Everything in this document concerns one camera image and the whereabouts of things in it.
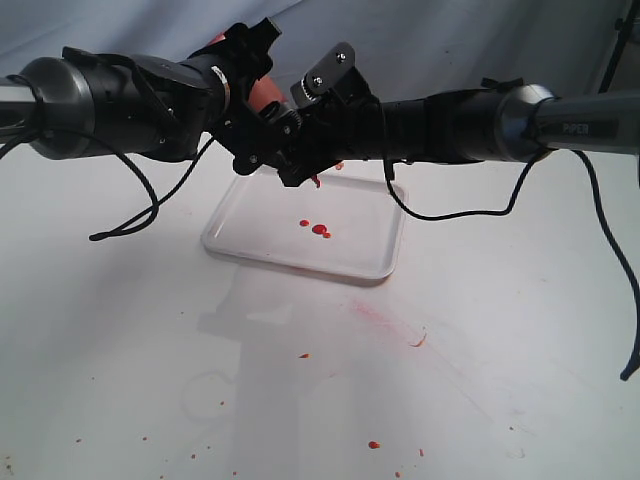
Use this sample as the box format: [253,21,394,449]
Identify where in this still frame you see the red sauce drops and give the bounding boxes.
[299,219,331,238]

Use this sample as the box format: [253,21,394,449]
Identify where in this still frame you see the white rectangular plastic tray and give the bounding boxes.
[201,168,404,284]

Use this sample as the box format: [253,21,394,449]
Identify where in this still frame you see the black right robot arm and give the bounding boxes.
[269,69,639,187]

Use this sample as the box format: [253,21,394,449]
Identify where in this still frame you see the black tripod stand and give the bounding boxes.
[598,0,639,93]

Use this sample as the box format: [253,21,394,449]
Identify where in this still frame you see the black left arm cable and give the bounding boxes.
[0,74,216,242]

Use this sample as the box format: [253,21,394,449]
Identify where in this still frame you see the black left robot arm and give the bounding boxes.
[1,18,302,172]

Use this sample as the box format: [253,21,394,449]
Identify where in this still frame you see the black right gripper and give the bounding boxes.
[277,67,385,187]

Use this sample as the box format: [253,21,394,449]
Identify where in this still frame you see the red sauce squeeze bottle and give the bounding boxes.
[206,24,286,115]

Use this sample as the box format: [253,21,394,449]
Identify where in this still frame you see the grey fabric backdrop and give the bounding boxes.
[1,1,628,100]

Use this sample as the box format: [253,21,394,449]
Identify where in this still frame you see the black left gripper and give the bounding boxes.
[214,17,300,176]

